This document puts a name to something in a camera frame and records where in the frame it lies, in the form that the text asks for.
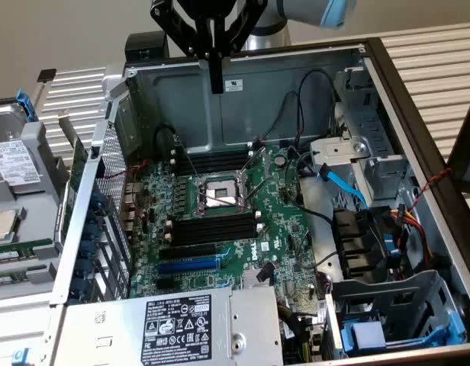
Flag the black RAM slot white latches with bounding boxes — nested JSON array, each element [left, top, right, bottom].
[[171, 151, 255, 169], [171, 141, 255, 159], [163, 219, 263, 232]]

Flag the red black twisted wire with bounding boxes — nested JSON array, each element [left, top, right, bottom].
[[408, 166, 454, 214], [105, 159, 150, 183]]

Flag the blue plastic disk bracket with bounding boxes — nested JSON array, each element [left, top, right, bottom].
[[14, 88, 38, 124]]

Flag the green graphics card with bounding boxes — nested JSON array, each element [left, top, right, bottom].
[[58, 108, 90, 245]]

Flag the metal post black cap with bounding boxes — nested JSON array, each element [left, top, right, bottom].
[[31, 67, 57, 111]]

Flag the green motherboard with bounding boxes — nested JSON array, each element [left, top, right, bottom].
[[122, 143, 335, 317]]

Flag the dark brown board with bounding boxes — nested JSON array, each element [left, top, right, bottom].
[[446, 85, 470, 194]]

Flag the grey parts rack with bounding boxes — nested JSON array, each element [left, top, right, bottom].
[[0, 120, 70, 302]]

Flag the blue expansion slot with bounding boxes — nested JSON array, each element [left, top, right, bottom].
[[156, 255, 223, 274]]

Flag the green RAM stick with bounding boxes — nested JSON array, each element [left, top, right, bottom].
[[0, 238, 55, 263], [0, 265, 49, 287]]

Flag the disk bay blue rails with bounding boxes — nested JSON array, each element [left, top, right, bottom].
[[326, 268, 468, 361]]

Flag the black fan shroud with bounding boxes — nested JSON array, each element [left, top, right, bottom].
[[331, 207, 391, 281]]

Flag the blue flat disk wire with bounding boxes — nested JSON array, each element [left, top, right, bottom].
[[317, 162, 372, 211]]

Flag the silver hard disk white label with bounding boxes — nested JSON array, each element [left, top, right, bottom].
[[0, 101, 45, 194]]

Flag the red yellow power wires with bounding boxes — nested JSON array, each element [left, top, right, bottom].
[[389, 204, 436, 270]]

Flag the silver power supply black label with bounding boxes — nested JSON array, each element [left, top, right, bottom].
[[65, 285, 284, 366]]

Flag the silver socket cover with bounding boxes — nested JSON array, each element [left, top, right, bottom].
[[236, 146, 267, 215]]

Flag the silver drive cage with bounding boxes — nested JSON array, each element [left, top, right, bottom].
[[309, 63, 415, 205]]

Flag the silver locking lever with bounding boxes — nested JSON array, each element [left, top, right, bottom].
[[172, 133, 202, 179], [201, 190, 239, 210]]

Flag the long black expansion slot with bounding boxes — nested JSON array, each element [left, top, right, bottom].
[[158, 243, 217, 261]]

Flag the black box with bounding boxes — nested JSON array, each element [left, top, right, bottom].
[[124, 32, 170, 64]]

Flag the thick black wire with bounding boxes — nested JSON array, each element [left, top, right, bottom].
[[288, 146, 335, 226]]

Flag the RAM memory stick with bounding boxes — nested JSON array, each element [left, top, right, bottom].
[[163, 231, 259, 248]]

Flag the silver CPU chip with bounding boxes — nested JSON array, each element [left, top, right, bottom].
[[0, 207, 21, 245]]

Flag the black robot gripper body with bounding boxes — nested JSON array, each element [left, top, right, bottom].
[[150, 0, 269, 21]]

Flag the grey metal PC case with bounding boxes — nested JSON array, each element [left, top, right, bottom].
[[47, 36, 470, 366]]

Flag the thin black wire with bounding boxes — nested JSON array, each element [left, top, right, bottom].
[[295, 69, 340, 149]]

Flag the CPU socket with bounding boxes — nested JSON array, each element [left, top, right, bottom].
[[195, 167, 252, 217]]

